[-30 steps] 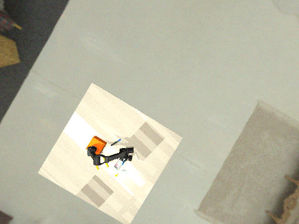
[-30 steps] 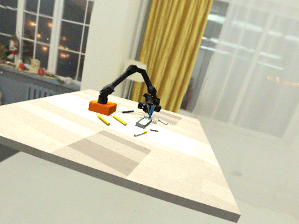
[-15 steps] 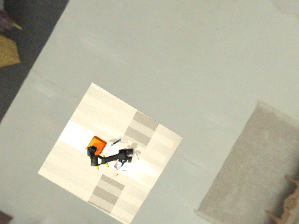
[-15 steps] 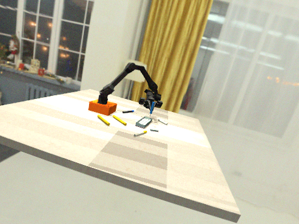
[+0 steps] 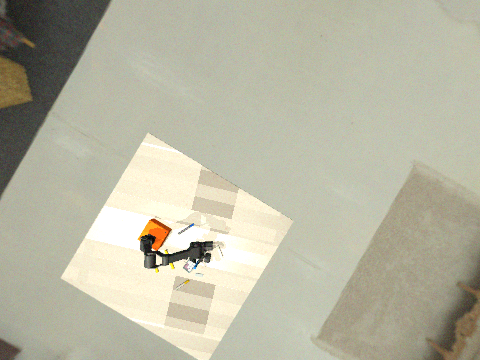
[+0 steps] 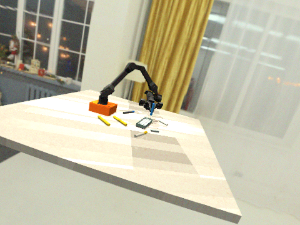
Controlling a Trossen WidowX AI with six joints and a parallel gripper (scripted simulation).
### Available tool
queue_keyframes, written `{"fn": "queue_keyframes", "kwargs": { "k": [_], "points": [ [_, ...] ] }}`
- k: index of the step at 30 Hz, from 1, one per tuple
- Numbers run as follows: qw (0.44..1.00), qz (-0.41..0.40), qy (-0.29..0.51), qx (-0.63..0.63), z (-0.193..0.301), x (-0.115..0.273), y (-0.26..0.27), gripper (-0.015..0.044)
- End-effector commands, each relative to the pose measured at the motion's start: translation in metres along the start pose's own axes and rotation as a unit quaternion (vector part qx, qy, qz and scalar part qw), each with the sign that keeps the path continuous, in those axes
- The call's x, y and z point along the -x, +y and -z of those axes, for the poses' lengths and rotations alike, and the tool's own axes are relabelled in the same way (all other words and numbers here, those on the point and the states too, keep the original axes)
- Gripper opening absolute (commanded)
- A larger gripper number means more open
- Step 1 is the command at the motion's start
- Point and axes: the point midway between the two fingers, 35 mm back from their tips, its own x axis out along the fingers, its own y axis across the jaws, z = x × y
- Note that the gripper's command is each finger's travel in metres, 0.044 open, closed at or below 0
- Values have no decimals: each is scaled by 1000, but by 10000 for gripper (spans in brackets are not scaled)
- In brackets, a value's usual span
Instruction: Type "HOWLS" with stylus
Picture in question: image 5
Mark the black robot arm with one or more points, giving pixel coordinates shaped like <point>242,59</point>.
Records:
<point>195,250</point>

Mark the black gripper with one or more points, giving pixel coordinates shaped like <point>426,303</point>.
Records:
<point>206,258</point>

